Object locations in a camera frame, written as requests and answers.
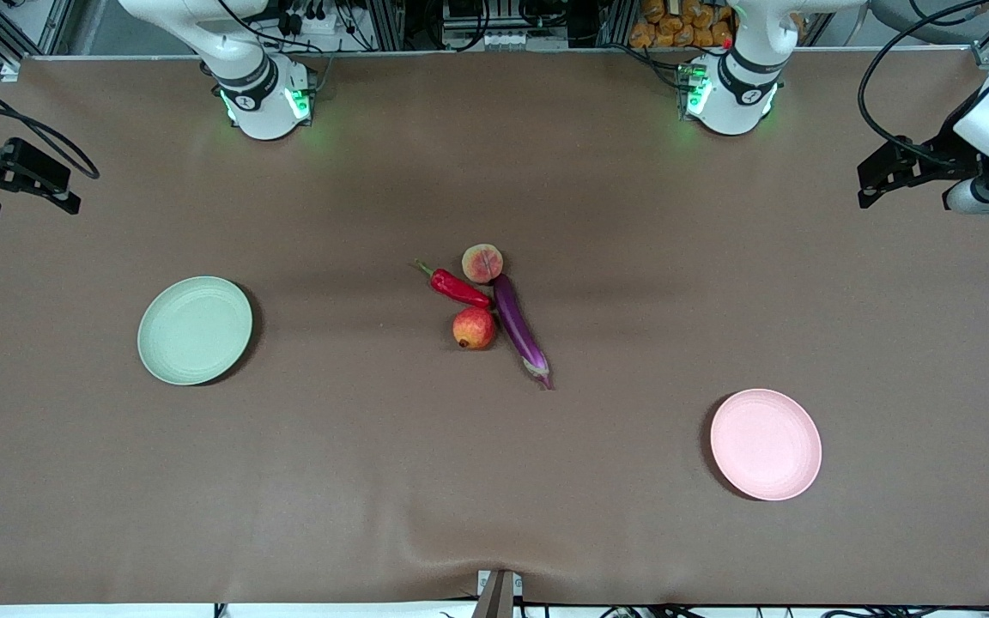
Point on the red pomegranate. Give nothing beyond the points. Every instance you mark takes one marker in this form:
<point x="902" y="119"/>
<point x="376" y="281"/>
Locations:
<point x="473" y="329"/>

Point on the red chili pepper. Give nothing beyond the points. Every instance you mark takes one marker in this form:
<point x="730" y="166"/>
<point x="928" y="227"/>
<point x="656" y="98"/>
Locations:
<point x="460" y="290"/>

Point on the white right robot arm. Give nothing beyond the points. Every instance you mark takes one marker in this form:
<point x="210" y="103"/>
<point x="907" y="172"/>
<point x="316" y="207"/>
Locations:
<point x="263" y="112"/>

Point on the pink round plate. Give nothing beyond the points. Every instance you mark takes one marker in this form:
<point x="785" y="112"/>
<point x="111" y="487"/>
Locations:
<point x="765" y="445"/>

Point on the brown table cover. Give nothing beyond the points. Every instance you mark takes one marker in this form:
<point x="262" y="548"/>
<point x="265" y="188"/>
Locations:
<point x="494" y="481"/>

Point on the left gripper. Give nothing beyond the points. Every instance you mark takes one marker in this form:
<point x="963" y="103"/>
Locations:
<point x="946" y="147"/>

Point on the black silver electronics box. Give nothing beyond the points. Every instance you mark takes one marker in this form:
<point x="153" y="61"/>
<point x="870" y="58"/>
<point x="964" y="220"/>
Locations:
<point x="503" y="26"/>

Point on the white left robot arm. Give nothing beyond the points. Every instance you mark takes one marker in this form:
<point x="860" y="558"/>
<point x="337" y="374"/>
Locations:
<point x="731" y="107"/>

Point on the pile of orange lumpy items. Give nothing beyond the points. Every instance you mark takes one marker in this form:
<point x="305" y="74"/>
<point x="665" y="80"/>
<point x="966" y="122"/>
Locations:
<point x="675" y="26"/>

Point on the white power strip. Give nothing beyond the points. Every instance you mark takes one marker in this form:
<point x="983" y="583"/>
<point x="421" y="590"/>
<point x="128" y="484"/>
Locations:
<point x="310" y="21"/>

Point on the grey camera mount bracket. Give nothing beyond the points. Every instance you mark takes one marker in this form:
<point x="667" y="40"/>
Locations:
<point x="497" y="594"/>

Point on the long purple eggplant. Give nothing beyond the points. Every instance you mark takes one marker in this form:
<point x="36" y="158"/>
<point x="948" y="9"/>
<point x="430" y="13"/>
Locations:
<point x="516" y="326"/>

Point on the yellow-red peach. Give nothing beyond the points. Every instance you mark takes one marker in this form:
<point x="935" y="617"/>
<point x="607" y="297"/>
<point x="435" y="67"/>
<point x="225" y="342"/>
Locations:
<point x="482" y="263"/>

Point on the light green round plate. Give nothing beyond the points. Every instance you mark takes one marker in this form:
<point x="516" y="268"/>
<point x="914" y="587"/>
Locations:
<point x="194" y="330"/>

